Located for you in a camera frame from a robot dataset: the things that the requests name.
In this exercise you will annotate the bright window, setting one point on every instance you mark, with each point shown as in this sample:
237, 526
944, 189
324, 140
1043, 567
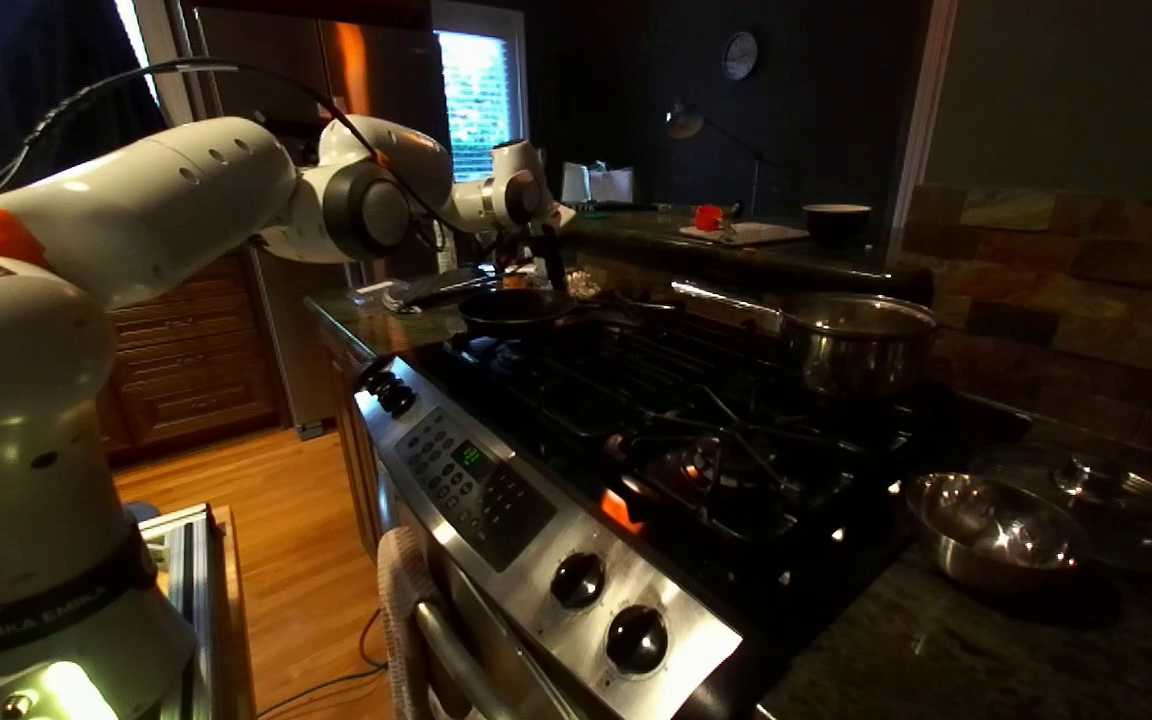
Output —
483, 64

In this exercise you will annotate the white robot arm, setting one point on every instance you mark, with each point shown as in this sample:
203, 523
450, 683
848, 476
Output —
76, 587

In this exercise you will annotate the steel pot with handle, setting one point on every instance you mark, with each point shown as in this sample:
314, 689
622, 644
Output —
848, 345

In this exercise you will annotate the red cup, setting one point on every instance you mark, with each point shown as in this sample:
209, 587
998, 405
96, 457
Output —
712, 216

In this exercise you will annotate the white towel on oven handle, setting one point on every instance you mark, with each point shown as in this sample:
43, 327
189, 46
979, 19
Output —
402, 581

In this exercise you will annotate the round wall clock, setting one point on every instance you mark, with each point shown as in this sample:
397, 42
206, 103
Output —
742, 55

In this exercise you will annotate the glass pot lid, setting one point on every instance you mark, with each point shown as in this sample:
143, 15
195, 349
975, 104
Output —
1110, 500

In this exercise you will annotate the small steel bowl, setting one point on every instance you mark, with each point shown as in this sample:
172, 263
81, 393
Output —
993, 536

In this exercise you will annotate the wooden base cabinet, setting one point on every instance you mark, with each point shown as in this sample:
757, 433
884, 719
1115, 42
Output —
189, 367

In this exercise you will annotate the stainless steel gas stove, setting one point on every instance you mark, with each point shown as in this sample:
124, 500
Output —
631, 513

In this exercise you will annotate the black frying pan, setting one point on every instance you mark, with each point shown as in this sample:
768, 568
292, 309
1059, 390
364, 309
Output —
510, 309

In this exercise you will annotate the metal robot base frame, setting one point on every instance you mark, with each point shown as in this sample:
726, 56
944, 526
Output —
203, 581

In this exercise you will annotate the white tablet on counter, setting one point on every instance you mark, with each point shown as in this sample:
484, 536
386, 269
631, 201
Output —
597, 187

